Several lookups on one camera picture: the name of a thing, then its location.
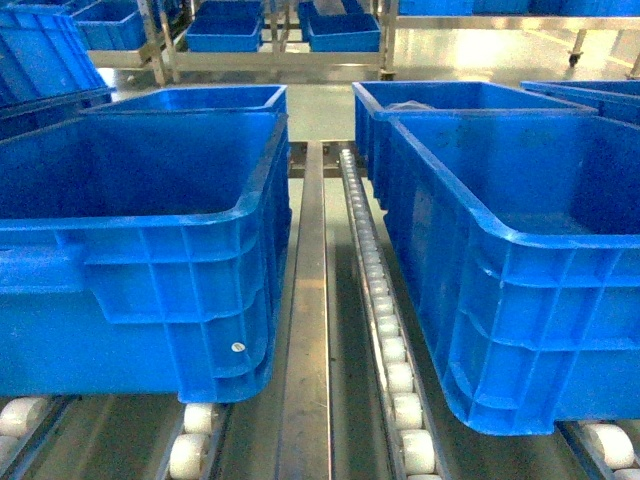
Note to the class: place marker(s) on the rear right blue bin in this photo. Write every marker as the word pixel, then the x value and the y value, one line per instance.
pixel 378 102

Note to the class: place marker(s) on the rear left blue bin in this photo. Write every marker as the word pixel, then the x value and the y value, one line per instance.
pixel 200 99

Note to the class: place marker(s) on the front left blue bin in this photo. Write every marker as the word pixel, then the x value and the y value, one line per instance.
pixel 144 253

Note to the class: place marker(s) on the front right blue bin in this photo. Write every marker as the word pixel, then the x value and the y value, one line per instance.
pixel 518 238

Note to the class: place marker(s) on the background blue bin right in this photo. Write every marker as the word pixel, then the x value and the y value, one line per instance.
pixel 353 31

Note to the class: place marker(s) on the background blue bin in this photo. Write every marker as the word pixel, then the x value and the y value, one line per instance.
pixel 353 31
pixel 226 27

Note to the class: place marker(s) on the white roller track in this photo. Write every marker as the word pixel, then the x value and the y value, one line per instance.
pixel 410 441

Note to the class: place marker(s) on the background blue bin left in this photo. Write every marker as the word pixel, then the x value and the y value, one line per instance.
pixel 226 27

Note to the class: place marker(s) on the left roller track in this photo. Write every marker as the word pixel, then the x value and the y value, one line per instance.
pixel 195 442

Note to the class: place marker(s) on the tilted blue bin left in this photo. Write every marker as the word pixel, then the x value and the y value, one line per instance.
pixel 47 76

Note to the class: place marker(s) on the far right blue bin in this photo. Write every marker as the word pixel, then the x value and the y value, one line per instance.
pixel 613 99

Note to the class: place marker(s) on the right roller track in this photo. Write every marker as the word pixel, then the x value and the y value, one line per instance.
pixel 605 450

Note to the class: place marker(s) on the steel divider rail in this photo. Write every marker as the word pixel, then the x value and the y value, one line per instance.
pixel 304 447

